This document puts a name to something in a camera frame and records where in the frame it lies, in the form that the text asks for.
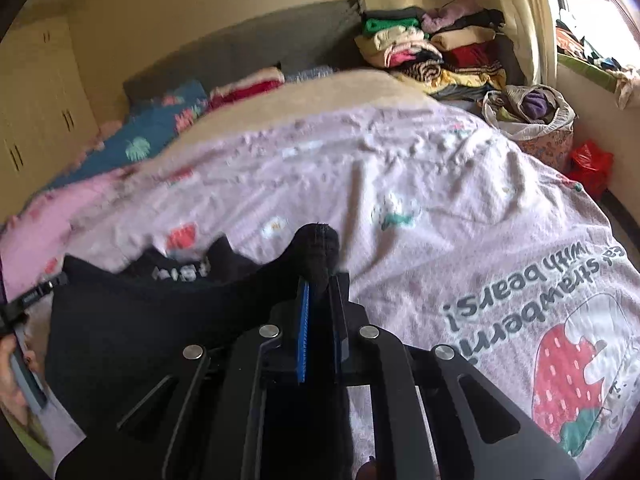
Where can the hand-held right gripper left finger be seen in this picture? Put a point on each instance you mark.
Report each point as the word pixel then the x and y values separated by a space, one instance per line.
pixel 302 332

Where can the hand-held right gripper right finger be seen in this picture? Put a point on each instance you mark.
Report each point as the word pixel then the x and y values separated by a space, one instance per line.
pixel 342 310

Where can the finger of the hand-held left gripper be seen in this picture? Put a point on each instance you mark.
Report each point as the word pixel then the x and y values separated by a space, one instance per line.
pixel 35 296
pixel 29 370

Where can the black sweater with orange cuffs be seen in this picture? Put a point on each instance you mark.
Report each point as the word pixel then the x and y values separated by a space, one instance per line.
pixel 150 320

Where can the pile of folded clothes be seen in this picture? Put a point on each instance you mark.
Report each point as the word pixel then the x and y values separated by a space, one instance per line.
pixel 440 50

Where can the pink quilt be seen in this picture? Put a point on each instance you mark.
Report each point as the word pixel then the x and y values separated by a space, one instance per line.
pixel 45 215

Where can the cream wardrobe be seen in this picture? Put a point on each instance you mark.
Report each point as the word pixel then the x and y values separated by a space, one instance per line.
pixel 35 110

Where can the dark blue leaf-print pillow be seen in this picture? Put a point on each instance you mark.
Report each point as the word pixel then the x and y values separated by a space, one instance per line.
pixel 150 130

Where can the beige bed sheet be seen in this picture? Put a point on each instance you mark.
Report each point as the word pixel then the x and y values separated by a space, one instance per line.
pixel 310 105

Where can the red and white cloth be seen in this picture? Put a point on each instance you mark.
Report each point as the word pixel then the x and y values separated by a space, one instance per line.
pixel 245 89

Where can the patterned laundry basket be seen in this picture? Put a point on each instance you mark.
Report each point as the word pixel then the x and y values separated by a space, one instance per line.
pixel 547 147

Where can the white bag with purple cloth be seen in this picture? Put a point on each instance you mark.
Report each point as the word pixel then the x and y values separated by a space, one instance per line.
pixel 530 110

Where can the grey padded headboard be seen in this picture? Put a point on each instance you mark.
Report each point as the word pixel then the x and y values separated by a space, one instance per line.
pixel 250 45

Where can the red plastic bag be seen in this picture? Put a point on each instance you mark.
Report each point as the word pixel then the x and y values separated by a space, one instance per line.
pixel 592 167

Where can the cream curtain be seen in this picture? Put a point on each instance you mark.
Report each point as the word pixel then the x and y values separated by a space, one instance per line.
pixel 522 15

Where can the clutter on window sill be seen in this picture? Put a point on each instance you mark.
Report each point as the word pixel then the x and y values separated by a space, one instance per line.
pixel 595 55

